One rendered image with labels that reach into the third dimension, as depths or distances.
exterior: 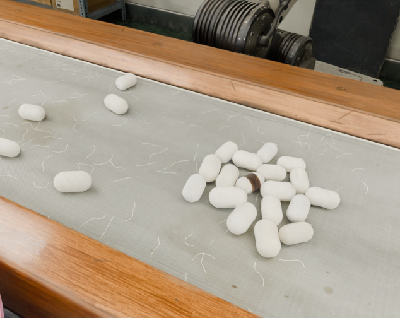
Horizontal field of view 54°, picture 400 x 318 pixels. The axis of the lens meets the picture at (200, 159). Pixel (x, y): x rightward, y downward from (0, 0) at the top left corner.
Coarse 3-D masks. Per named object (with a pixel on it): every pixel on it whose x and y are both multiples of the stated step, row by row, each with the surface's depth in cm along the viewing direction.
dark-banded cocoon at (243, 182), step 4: (252, 172) 41; (256, 172) 41; (260, 176) 41; (240, 180) 40; (244, 180) 40; (248, 180) 40; (260, 180) 41; (236, 184) 41; (240, 184) 40; (244, 184) 40; (248, 184) 40; (244, 188) 40; (248, 188) 40; (260, 188) 41; (248, 192) 40
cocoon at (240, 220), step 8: (240, 208) 37; (248, 208) 37; (232, 216) 36; (240, 216) 36; (248, 216) 36; (232, 224) 36; (240, 224) 36; (248, 224) 36; (232, 232) 36; (240, 232) 36
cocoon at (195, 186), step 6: (198, 174) 41; (192, 180) 40; (198, 180) 40; (204, 180) 41; (186, 186) 39; (192, 186) 39; (198, 186) 39; (204, 186) 40; (186, 192) 39; (192, 192) 39; (198, 192) 39; (186, 198) 39; (192, 198) 39; (198, 198) 39
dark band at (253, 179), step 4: (244, 176) 41; (248, 176) 41; (252, 176) 41; (256, 176) 41; (252, 180) 40; (256, 180) 40; (252, 184) 40; (256, 184) 40; (260, 184) 41; (252, 188) 40; (256, 188) 41; (252, 192) 41
